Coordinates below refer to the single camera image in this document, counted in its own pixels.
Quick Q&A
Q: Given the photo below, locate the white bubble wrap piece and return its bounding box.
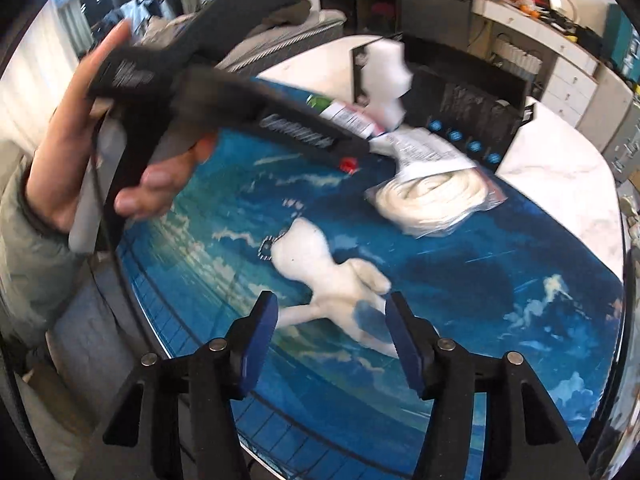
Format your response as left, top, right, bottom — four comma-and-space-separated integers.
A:
357, 40, 416, 128

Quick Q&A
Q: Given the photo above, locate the bed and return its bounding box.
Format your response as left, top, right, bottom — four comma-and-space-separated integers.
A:
135, 0, 348, 76

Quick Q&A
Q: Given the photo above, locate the black cardboard box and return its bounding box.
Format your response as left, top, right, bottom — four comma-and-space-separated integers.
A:
350, 35, 536, 176

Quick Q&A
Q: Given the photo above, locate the green and white packet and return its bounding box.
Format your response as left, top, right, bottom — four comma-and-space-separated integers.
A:
305, 94, 388, 138

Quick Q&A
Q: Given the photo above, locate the person's left forearm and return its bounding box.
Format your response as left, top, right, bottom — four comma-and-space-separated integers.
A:
0, 140, 101, 353

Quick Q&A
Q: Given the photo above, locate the teal suitcase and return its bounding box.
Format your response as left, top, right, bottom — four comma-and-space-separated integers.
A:
602, 2, 640, 78

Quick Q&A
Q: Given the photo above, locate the silver suitcase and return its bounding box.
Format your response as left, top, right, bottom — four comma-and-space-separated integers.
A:
602, 105, 640, 183

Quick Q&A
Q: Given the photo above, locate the white plush toy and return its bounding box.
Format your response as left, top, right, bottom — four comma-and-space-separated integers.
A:
260, 217, 441, 361

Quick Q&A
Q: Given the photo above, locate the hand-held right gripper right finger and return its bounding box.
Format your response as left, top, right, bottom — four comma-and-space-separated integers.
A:
385, 290, 593, 480

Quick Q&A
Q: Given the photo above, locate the dark jacket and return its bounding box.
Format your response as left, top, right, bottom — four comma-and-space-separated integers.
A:
262, 0, 321, 28

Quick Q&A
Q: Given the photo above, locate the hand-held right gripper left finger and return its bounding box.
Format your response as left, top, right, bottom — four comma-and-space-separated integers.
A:
75, 290, 279, 480

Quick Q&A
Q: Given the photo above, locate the person's left hand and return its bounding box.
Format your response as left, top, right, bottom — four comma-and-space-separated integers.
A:
25, 20, 218, 233

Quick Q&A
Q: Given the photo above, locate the bagged white rope coil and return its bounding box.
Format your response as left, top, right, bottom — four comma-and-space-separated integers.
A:
365, 127, 508, 238

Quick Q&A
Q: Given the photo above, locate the white dresser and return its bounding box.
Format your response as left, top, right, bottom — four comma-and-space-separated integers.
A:
470, 0, 601, 128

